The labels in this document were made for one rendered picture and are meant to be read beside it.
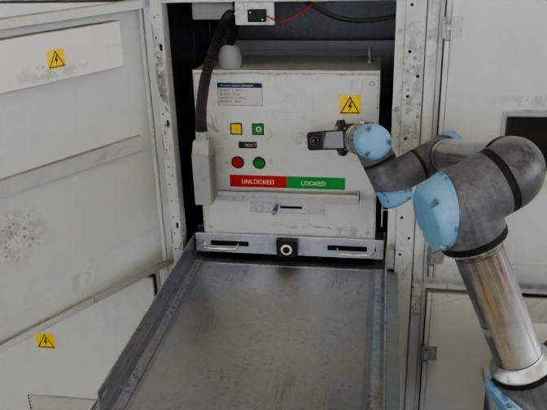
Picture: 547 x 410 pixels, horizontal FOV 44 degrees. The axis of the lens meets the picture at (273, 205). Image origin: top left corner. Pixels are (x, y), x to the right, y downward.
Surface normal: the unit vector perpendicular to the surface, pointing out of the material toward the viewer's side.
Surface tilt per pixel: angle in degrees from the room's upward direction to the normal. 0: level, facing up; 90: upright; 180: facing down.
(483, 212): 85
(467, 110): 90
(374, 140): 75
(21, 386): 90
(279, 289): 0
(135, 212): 90
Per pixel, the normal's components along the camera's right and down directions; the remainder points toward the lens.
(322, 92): -0.15, 0.39
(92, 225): 0.78, 0.22
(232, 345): -0.03, -0.92
